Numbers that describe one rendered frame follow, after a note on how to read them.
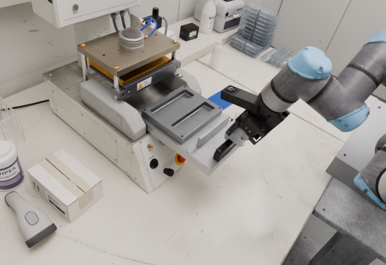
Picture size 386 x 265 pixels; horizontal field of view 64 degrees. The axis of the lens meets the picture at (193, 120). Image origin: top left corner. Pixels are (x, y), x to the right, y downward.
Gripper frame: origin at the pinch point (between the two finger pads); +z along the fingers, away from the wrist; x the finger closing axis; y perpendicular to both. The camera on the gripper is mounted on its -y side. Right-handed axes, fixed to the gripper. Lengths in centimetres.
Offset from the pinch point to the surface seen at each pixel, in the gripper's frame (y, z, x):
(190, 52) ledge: -47, 39, 58
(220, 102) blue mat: -14, 32, 41
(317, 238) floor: 77, 79, 70
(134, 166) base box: -12.1, 22.8, -17.0
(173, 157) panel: -7.0, 23.3, -3.5
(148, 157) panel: -11.2, 19.2, -13.2
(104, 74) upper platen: -39.2, 10.9, -10.3
